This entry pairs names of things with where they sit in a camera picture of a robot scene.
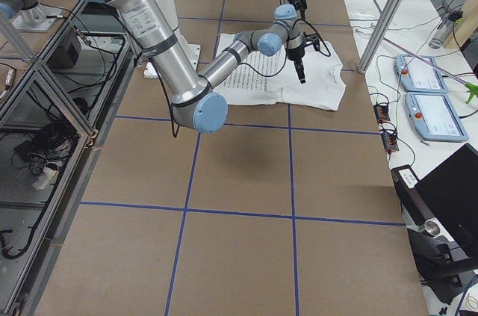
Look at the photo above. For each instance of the black monitor stand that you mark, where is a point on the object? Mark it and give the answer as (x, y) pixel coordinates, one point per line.
(444, 265)

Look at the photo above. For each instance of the upper blue teach pendant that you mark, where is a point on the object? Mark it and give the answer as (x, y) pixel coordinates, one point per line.
(417, 76)

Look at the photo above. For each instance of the metal reacher grabber tool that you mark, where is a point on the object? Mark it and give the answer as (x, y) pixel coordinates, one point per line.
(472, 88)

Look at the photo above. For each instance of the blue teach pendant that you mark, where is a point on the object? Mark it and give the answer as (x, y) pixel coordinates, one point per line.
(417, 76)
(434, 117)

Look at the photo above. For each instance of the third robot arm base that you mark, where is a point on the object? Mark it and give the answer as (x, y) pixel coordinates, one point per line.
(30, 15)

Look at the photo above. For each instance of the aluminium frame post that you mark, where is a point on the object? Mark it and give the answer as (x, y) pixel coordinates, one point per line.
(391, 7)

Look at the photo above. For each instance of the white long-sleeve printed shirt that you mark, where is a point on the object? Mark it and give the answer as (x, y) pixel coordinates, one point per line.
(264, 80)

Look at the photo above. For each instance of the black laptop computer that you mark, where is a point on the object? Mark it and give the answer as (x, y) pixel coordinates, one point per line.
(444, 202)

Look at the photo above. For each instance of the lower blue teach pendant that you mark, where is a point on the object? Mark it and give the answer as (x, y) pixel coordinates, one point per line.
(434, 117)

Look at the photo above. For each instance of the orange black connector block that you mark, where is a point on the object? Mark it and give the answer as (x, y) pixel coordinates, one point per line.
(381, 113)

